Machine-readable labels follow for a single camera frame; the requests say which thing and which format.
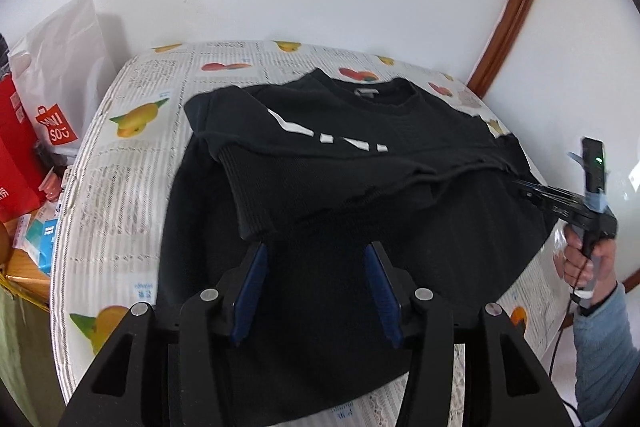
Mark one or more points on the brown gourd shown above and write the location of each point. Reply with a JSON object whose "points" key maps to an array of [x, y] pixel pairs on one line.
{"points": [[3, 244]]}

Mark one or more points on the wooden nightstand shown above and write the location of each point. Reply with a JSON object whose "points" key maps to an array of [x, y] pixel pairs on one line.
{"points": [[25, 279]]}

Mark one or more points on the tissue packet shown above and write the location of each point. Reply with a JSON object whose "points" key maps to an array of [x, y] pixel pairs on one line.
{"points": [[42, 237]]}

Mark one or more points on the black sweatshirt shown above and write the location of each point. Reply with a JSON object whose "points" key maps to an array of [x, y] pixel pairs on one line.
{"points": [[350, 207]]}

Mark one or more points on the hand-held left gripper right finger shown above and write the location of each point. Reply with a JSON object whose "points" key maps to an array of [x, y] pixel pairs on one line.
{"points": [[382, 293]]}

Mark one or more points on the fruit printed tablecloth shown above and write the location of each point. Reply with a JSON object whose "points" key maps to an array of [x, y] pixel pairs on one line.
{"points": [[120, 207]]}

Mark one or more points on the white plastic bag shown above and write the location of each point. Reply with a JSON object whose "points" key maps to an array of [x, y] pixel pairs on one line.
{"points": [[60, 67]]}

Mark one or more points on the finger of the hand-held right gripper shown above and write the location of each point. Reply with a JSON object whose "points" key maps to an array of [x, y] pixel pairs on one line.
{"points": [[545, 206], [542, 191]]}

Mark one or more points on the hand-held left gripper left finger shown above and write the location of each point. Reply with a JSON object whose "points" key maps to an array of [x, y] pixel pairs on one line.
{"points": [[249, 292]]}

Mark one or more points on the green bedsheet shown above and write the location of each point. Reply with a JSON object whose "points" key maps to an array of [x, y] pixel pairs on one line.
{"points": [[22, 357]]}

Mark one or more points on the person's right hand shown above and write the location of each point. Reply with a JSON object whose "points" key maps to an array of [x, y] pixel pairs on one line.
{"points": [[606, 267]]}

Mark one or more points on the person's right forearm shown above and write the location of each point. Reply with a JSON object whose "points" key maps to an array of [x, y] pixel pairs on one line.
{"points": [[607, 357]]}

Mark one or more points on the red paper bag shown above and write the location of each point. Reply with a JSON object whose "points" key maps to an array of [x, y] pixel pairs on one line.
{"points": [[17, 162]]}

